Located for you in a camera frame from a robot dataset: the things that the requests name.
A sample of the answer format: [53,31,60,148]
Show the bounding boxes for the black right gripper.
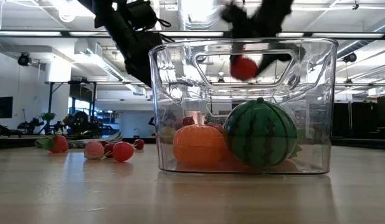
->
[219,2,295,77]

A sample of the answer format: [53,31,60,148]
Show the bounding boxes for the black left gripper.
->
[123,30,165,88]

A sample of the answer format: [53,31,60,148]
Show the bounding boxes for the red apple toy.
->
[229,54,259,82]

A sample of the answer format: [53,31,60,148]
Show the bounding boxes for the green striped toy watermelon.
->
[223,96,298,168]

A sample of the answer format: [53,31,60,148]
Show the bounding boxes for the pink toy peach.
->
[83,141,105,161]

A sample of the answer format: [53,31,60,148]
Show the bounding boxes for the orange pumpkin toy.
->
[172,123,227,166]

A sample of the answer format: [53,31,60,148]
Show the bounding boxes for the clear plastic storage container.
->
[148,37,340,175]

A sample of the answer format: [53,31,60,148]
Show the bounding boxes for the black bar with light strips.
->
[0,29,385,40]

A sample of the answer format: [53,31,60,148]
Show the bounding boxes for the blue folded cloth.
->
[67,132,124,149]

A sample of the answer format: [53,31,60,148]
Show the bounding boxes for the black ceiling spotlight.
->
[342,52,358,64]
[17,52,33,67]

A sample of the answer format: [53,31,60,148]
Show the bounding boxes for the small green leafy plant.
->
[40,111,57,123]

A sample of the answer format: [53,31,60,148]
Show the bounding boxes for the black partition panel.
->
[332,96,385,140]

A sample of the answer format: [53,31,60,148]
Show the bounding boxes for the black workstation frame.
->
[44,80,98,138]

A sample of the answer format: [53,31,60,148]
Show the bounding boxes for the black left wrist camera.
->
[126,0,159,31]

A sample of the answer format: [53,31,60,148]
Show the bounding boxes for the silver ceiling air duct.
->
[178,0,221,31]

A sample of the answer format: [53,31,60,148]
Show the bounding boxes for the black wall monitor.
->
[0,96,14,119]

